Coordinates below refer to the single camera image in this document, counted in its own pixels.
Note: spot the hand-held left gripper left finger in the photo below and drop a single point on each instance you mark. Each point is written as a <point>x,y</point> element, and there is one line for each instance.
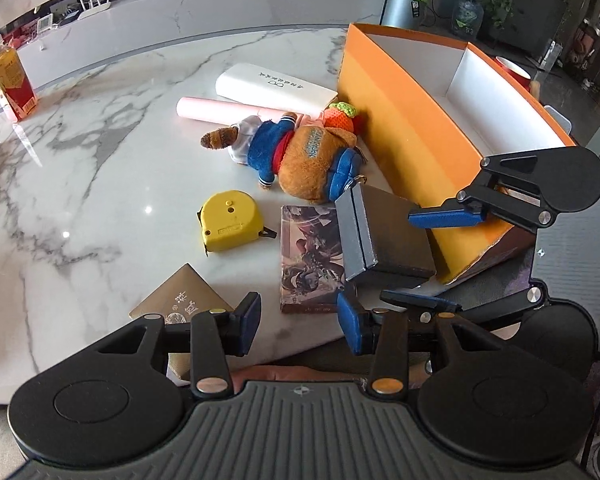
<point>249,322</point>

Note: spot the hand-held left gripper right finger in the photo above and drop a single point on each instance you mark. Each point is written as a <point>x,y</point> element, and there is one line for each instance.
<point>352,325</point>

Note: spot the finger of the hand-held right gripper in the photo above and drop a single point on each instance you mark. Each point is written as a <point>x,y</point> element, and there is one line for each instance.
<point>415,300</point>
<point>440,218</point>

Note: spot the dark grey box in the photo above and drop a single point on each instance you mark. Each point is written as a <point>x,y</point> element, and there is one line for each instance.
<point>390,245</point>

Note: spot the brown patterned packet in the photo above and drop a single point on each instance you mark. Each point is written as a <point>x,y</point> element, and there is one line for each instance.
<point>180,295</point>

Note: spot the illustrated card box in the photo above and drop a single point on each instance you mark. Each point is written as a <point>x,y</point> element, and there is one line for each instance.
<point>305,255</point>

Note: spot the orange cardboard box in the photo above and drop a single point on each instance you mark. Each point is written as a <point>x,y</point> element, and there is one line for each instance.
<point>405,125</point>

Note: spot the yellow tape measure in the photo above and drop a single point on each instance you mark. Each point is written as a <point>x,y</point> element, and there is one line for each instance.
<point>230,220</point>

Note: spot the brown plush toy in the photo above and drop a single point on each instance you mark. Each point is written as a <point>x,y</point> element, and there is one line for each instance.
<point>310,160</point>

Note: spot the orange crochet carrot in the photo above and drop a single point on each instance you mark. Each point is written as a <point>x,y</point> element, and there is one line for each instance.
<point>337,117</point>

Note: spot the white glasses case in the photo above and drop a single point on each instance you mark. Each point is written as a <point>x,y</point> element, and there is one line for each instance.
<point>275,87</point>

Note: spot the pink tube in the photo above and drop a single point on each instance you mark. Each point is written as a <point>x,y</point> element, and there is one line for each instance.
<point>215,110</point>

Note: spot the grey chair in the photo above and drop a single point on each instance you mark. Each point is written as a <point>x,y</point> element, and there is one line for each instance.
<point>557,120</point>

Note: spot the red cup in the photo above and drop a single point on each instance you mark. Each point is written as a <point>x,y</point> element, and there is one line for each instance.
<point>512,72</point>

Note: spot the clear water jug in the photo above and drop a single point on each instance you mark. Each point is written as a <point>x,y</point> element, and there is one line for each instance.
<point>467,12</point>

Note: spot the grey cylinder appliance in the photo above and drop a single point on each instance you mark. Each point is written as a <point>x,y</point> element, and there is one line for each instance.
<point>402,7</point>

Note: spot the grey cabinet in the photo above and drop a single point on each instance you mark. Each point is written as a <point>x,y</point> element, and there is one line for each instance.
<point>535,10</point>

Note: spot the orange drink bottle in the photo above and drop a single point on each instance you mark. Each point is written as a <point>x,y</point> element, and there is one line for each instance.
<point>12,80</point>

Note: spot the white router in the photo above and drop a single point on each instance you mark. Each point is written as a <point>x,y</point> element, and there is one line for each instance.
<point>96,7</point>

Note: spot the small white display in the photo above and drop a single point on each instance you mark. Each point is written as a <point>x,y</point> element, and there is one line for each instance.
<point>46,23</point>

